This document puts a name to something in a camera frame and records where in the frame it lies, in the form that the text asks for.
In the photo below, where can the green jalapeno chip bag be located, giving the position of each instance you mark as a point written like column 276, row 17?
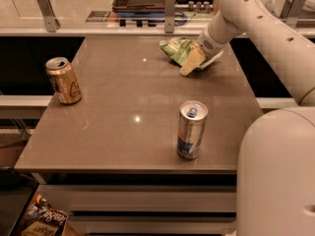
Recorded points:
column 178, row 49

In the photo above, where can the orange soda can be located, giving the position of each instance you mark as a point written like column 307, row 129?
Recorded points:
column 63, row 79

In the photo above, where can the metal bracket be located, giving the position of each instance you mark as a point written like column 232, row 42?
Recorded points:
column 298, row 13
column 50, row 21
column 169, row 11

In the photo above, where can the middle metal bracket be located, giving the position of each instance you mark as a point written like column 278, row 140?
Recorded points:
column 169, row 11

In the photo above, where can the right metal bracket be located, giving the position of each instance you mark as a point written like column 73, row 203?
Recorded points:
column 298, row 13

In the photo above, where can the left metal bracket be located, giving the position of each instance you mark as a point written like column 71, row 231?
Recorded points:
column 50, row 21

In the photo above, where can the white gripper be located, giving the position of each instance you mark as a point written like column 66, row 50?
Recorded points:
column 210, row 45

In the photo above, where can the silver blue energy drink can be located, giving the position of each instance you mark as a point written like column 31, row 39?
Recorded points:
column 191, row 125

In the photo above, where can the lower white drawer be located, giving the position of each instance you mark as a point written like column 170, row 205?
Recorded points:
column 140, row 225

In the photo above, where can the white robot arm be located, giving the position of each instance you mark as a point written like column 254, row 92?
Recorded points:
column 275, row 194

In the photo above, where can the upper white drawer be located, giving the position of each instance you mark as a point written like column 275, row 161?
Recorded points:
column 139, row 198

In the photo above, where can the white drawer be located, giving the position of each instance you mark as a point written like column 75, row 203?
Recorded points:
column 140, row 225
column 139, row 198

